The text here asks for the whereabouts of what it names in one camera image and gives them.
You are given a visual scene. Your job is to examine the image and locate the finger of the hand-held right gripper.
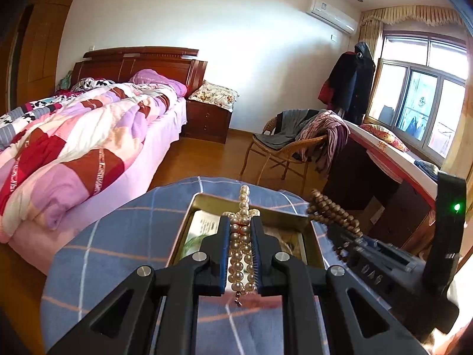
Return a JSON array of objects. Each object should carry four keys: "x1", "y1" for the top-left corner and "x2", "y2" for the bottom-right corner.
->
[{"x1": 327, "y1": 225, "x2": 375, "y2": 260}]

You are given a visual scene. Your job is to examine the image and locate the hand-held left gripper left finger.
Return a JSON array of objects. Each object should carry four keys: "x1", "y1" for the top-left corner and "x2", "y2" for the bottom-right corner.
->
[{"x1": 46, "y1": 216, "x2": 230, "y2": 355}]

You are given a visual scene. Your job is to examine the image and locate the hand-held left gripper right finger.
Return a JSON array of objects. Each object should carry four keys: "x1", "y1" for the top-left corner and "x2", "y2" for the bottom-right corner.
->
[{"x1": 251, "y1": 217, "x2": 429, "y2": 355}]

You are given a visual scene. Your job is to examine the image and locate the pearl necklace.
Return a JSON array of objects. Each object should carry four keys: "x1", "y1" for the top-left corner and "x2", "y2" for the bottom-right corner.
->
[{"x1": 223, "y1": 185, "x2": 261, "y2": 308}]

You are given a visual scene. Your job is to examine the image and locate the brown wooden bead bracelet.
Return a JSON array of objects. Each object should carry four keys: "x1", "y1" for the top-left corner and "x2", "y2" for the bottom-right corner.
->
[{"x1": 307, "y1": 188, "x2": 365, "y2": 263}]

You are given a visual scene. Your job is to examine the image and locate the metal tin box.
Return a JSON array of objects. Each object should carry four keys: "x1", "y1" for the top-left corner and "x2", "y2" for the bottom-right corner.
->
[{"x1": 168, "y1": 192, "x2": 328, "y2": 271}]

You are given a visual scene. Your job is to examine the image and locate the printed paper card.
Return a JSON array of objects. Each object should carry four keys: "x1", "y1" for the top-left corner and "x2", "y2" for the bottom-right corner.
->
[{"x1": 180, "y1": 210, "x2": 223, "y2": 260}]

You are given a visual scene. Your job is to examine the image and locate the folded blue clothes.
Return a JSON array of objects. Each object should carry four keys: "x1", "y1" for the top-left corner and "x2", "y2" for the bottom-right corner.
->
[{"x1": 414, "y1": 160, "x2": 441, "y2": 183}]

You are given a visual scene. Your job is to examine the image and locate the dark desk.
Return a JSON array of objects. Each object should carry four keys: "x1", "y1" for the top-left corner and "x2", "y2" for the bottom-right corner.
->
[{"x1": 323, "y1": 120, "x2": 444, "y2": 259}]

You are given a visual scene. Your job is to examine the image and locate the white and red desk cloth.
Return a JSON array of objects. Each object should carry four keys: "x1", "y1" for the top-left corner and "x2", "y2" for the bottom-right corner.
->
[{"x1": 344, "y1": 120, "x2": 441, "y2": 201}]

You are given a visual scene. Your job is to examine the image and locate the pink striped clothing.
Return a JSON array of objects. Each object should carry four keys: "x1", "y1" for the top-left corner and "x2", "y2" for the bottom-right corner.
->
[{"x1": 297, "y1": 111, "x2": 350, "y2": 178}]

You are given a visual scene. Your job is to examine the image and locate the wicker chair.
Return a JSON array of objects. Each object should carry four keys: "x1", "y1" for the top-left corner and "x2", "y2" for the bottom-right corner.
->
[{"x1": 240, "y1": 113, "x2": 329, "y2": 193}]

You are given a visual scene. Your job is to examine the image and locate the floral cushion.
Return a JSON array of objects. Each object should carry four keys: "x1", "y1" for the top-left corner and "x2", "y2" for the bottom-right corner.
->
[{"x1": 360, "y1": 124, "x2": 409, "y2": 152}]

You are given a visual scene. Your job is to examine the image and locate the blue checked tablecloth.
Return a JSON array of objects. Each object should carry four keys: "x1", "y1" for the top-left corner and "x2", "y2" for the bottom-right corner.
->
[{"x1": 41, "y1": 177, "x2": 407, "y2": 355}]

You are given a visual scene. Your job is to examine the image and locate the grey clothing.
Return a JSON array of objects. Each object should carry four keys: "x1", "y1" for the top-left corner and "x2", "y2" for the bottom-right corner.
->
[{"x1": 255, "y1": 109, "x2": 322, "y2": 151}]

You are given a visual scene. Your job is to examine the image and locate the window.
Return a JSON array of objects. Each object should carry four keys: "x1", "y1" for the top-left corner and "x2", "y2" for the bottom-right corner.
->
[{"x1": 366, "y1": 33, "x2": 468, "y2": 167}]

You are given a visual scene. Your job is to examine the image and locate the pink bedsheet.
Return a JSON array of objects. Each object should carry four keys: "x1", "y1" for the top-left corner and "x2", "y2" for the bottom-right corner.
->
[{"x1": 7, "y1": 98, "x2": 187, "y2": 274}]

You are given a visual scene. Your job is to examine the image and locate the wooden nightstand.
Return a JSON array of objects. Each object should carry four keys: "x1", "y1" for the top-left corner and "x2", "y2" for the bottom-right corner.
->
[{"x1": 181, "y1": 98, "x2": 233, "y2": 144}]

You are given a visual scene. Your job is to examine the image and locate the hanging dark coats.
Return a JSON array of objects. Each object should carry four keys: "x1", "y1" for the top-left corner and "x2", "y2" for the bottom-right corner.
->
[{"x1": 319, "y1": 42, "x2": 376, "y2": 126}]

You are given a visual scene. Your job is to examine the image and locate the floral pillow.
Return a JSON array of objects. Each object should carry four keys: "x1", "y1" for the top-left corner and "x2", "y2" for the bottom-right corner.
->
[{"x1": 188, "y1": 80, "x2": 239, "y2": 112}]

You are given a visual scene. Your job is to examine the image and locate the patchwork quilt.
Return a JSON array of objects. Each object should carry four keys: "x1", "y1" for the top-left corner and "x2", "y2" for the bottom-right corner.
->
[{"x1": 0, "y1": 81, "x2": 179, "y2": 243}]

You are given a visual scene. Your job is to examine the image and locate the purple pillow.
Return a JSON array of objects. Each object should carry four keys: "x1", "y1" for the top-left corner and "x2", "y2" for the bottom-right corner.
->
[{"x1": 129, "y1": 69, "x2": 187, "y2": 97}]

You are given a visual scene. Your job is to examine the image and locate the wooden bed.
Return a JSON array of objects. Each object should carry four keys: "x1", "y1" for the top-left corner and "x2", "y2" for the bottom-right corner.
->
[{"x1": 0, "y1": 46, "x2": 208, "y2": 274}]

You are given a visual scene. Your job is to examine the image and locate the yellow curtain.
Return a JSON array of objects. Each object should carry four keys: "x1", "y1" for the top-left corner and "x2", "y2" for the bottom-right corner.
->
[{"x1": 359, "y1": 5, "x2": 467, "y2": 63}]

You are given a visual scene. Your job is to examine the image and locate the white air conditioner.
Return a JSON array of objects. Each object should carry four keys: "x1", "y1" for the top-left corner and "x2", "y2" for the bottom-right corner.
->
[{"x1": 306, "y1": 0, "x2": 358, "y2": 35}]

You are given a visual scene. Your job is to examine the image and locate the black and white blanket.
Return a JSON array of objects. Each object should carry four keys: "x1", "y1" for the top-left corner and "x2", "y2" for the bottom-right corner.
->
[{"x1": 0, "y1": 77, "x2": 112, "y2": 126}]

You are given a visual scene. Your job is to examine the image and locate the wooden wardrobe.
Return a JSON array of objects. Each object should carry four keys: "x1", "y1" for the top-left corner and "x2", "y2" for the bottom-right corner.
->
[{"x1": 0, "y1": 0, "x2": 82, "y2": 105}]

